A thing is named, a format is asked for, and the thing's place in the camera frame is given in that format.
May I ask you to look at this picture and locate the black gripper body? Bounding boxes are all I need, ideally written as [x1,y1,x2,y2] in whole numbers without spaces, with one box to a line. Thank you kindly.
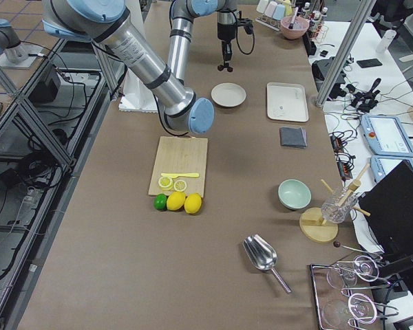
[217,10,253,43]

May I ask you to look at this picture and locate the cream round plate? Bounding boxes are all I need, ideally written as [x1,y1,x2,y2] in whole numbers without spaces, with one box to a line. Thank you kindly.
[211,82,246,108]

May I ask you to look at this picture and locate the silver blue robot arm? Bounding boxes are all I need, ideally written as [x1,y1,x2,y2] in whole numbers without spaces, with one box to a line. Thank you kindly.
[43,1,253,134]

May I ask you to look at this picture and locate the cream rectangular tray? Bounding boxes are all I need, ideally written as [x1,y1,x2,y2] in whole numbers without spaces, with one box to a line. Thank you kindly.
[266,82,309,122]

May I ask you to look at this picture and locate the white cup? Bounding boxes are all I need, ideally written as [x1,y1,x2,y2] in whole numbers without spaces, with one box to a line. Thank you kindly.
[256,0,269,14]

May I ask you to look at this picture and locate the white cup rack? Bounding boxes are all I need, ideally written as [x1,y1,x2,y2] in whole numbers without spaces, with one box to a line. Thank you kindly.
[255,13,280,31]

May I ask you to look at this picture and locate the pink cup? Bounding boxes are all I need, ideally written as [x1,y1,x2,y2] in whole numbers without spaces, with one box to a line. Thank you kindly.
[264,1,278,18]

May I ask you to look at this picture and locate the blue cup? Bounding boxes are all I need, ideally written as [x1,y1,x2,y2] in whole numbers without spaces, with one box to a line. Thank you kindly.
[273,3,286,21]

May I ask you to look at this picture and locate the yellow cup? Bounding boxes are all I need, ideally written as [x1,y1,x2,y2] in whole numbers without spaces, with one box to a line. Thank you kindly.
[282,0,293,16]

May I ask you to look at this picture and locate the metal muddler stick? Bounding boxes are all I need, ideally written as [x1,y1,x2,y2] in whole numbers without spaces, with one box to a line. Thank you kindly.
[288,7,299,30]

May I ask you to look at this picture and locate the pink bowl with ice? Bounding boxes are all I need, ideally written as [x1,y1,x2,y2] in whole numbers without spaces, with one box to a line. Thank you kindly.
[280,16,309,40]

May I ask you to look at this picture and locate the grey folded cloth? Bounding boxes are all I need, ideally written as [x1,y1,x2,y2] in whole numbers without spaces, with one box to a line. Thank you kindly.
[279,126,307,149]

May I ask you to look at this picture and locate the bamboo cutting board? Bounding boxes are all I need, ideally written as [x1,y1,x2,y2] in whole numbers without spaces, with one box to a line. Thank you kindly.
[148,136,208,197]

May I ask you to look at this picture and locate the yellow plastic knife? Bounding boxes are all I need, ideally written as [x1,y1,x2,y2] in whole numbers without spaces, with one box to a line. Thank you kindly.
[160,173,200,179]

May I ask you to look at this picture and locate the black smartphone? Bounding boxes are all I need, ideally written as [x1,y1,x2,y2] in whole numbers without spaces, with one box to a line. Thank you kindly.
[357,58,383,69]

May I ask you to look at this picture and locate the lemon slice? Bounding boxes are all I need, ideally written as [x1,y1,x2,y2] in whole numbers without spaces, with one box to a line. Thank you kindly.
[173,179,187,192]
[158,176,173,190]

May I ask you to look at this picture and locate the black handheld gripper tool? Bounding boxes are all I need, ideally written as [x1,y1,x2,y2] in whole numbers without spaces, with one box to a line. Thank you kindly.
[350,78,381,113]

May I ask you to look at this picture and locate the yellow lemon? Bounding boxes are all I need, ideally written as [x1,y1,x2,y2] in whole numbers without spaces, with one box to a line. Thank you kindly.
[184,193,202,215]
[167,191,186,211]

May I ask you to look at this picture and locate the mint green bowl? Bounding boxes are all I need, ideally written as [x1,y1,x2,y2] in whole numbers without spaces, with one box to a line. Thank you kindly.
[277,179,312,210]

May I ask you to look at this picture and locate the green lime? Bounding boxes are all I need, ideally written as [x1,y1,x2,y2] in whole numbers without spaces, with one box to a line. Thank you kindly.
[153,193,167,211]

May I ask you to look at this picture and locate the blue teach pendant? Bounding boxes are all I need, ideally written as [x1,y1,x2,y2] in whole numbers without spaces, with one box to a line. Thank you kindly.
[360,114,413,158]
[370,155,413,183]

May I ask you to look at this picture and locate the wooden cup tree stand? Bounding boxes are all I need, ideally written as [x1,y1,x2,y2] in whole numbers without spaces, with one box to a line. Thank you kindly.
[299,163,370,243]

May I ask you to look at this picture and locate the glass cup on stand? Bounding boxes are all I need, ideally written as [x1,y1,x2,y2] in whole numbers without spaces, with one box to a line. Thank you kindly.
[321,187,358,223]

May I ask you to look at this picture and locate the metal scoop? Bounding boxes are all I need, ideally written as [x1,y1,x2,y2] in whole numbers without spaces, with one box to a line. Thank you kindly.
[242,234,292,294]

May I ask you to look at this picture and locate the black monitor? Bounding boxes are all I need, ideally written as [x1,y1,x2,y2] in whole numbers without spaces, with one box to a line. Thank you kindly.
[359,159,413,269]

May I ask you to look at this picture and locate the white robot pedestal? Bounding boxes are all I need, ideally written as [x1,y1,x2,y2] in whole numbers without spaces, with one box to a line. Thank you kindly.
[119,0,157,113]

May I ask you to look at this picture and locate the aluminium frame post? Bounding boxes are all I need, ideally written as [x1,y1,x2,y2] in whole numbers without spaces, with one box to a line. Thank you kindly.
[315,0,376,109]

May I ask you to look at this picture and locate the wire glass rack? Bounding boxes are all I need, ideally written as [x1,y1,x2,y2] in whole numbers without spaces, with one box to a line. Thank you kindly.
[309,254,399,329]

